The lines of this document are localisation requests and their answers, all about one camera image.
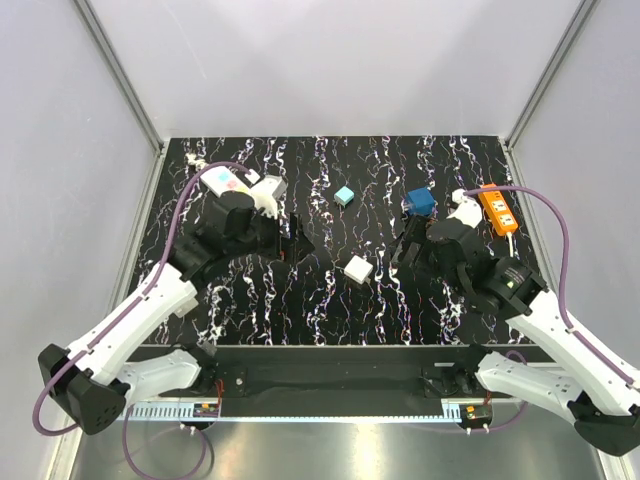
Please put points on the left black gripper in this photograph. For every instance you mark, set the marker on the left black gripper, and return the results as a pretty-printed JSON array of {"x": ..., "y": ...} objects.
[{"x": 295, "y": 247}]

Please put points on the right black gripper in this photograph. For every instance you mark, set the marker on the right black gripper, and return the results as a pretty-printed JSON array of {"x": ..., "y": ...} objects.
[{"x": 414, "y": 231}]

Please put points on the white cube socket adapter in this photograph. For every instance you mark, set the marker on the white cube socket adapter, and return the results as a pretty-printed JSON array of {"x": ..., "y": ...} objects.
[{"x": 358, "y": 269}]

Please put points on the white multicolour power strip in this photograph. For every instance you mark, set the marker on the white multicolour power strip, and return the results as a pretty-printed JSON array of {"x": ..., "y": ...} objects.
[{"x": 220, "y": 180}]

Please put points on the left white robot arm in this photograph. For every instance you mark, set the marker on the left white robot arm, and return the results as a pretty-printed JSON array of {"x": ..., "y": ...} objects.
[{"x": 93, "y": 379}]

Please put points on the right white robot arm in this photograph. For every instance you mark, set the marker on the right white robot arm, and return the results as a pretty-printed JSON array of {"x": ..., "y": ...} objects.
[{"x": 596, "y": 392}]

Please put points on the blue cube adapter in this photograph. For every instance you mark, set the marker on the blue cube adapter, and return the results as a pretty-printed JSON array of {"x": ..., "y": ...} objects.
[{"x": 420, "y": 202}]

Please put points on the teal cube adapter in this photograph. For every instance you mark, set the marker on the teal cube adapter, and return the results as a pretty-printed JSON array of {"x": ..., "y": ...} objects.
[{"x": 344, "y": 196}]

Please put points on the orange power strip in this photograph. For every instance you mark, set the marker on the orange power strip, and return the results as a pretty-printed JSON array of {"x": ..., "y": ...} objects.
[{"x": 498, "y": 212}]

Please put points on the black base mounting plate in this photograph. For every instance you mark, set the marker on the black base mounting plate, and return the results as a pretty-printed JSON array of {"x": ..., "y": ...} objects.
[{"x": 400, "y": 377}]

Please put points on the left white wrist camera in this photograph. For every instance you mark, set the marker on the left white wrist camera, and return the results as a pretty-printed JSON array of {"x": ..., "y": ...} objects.
[{"x": 266, "y": 194}]

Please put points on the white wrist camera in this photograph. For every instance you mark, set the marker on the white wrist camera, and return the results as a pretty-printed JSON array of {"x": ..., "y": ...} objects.
[
  {"x": 266, "y": 194},
  {"x": 467, "y": 210}
]

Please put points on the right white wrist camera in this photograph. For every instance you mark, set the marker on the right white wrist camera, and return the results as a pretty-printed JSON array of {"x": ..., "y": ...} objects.
[{"x": 467, "y": 210}]

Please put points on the white slotted cable duct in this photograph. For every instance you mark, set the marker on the white slotted cable duct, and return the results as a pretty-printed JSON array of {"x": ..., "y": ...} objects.
[{"x": 243, "y": 412}]

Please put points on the right aluminium frame post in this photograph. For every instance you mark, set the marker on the right aluminium frame post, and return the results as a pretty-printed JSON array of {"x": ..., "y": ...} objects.
[{"x": 570, "y": 35}]

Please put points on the aluminium frame post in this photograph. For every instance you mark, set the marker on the aluminium frame post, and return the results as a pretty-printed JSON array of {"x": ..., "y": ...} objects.
[
  {"x": 112, "y": 62},
  {"x": 570, "y": 35}
]

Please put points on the left aluminium frame post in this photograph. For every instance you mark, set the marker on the left aluminium frame post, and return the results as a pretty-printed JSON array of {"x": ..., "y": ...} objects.
[{"x": 112, "y": 62}]

